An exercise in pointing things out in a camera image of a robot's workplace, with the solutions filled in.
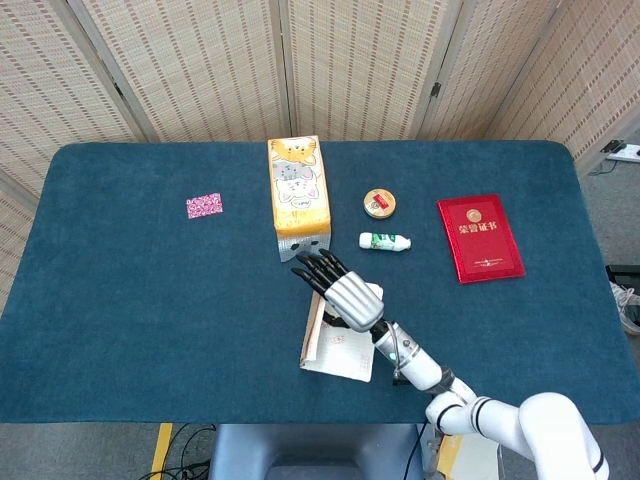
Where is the white sneaker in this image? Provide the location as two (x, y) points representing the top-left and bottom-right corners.
(612, 282), (640, 336)

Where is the red certificate folder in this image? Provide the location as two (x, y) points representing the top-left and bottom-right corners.
(437, 193), (526, 285)

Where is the yellow floor tape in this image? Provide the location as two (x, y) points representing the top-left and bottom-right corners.
(150, 423), (174, 480)

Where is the pink patterned card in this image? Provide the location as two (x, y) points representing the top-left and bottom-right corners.
(185, 192), (224, 220)

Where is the black floor cable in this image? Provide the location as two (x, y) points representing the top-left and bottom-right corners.
(149, 424), (217, 480)

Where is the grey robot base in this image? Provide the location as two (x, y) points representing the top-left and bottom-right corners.
(207, 423), (427, 480)

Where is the white green small bottle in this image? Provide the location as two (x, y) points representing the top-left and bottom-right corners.
(358, 232), (413, 252)

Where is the woven bamboo folding screen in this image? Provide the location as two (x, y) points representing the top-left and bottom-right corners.
(0, 0), (640, 301)

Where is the white power strip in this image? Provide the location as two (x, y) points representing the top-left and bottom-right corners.
(605, 143), (640, 163)

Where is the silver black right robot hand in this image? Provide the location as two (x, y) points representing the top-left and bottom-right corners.
(291, 248), (386, 334)

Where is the yellow cat tissue pack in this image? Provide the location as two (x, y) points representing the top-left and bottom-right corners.
(267, 135), (333, 263)

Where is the round gold tin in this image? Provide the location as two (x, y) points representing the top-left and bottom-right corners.
(362, 188), (399, 220)

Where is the blue velvet table cloth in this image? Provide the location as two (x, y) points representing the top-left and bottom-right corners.
(0, 139), (640, 425)

